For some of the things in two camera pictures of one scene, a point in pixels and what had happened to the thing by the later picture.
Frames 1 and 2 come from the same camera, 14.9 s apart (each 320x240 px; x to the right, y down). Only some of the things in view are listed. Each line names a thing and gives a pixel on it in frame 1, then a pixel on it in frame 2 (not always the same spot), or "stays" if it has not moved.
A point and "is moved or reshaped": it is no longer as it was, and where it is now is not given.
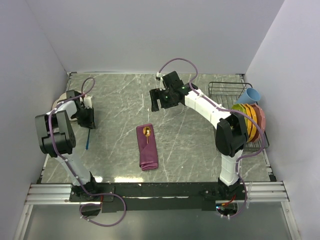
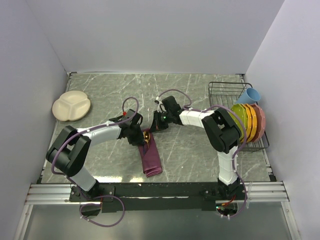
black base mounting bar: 158,197 stays
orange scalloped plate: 251,125 stays
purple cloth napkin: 147,154 is moved or reshaped
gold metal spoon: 146,131 is moved or reshaped
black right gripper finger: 155,94 → 156,123
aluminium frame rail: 252,192 stays
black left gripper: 89,123 → 139,140
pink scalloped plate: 261,119 stays
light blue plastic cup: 250,96 stays
